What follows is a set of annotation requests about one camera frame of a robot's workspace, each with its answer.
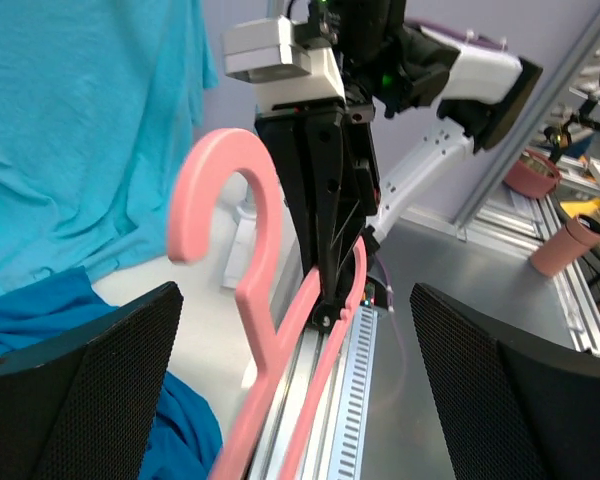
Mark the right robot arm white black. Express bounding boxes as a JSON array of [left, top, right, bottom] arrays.
[[255, 1, 542, 332]]

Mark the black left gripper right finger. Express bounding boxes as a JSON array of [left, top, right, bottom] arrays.
[[410, 283, 600, 479]]

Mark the pink bowl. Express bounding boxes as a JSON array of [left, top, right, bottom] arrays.
[[504, 149, 562, 200]]

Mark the dark blue t shirt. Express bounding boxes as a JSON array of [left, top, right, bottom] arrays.
[[0, 268, 222, 479]]

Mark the pink cylinder cup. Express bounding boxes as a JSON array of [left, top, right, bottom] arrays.
[[530, 214, 600, 278]]

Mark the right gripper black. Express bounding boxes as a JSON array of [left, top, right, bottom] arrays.
[[254, 29, 382, 333]]

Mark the aluminium mounting rail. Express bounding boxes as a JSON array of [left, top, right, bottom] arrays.
[[244, 330, 337, 479]]

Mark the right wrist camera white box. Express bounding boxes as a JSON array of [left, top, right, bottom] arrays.
[[222, 16, 311, 84]]

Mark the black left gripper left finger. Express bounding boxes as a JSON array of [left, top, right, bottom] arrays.
[[0, 282, 183, 479]]

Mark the slotted white cable duct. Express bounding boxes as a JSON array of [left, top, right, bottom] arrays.
[[326, 306, 377, 480]]

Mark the light teal t shirt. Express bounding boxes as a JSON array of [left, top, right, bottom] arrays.
[[0, 1, 217, 295]]

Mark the pink plastic hanger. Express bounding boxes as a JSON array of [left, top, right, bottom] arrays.
[[166, 127, 369, 480]]

